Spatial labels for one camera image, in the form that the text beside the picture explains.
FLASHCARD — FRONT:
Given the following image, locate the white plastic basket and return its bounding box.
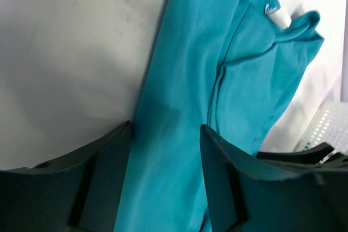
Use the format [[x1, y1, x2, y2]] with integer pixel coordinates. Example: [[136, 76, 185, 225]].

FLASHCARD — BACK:
[[294, 101, 347, 155]]

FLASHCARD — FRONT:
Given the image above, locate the teal t-shirt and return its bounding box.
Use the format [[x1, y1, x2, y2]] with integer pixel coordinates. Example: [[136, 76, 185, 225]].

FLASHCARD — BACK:
[[114, 0, 324, 231]]

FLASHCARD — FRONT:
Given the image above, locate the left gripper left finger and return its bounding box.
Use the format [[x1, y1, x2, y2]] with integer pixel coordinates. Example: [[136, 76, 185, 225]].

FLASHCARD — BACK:
[[1, 122, 132, 231]]

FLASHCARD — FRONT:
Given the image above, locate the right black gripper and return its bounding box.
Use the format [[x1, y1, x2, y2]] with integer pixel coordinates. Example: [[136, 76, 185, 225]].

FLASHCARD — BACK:
[[257, 142, 347, 173]]

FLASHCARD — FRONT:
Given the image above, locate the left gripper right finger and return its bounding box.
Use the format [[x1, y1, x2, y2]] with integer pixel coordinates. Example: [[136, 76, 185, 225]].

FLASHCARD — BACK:
[[200, 125, 347, 231]]

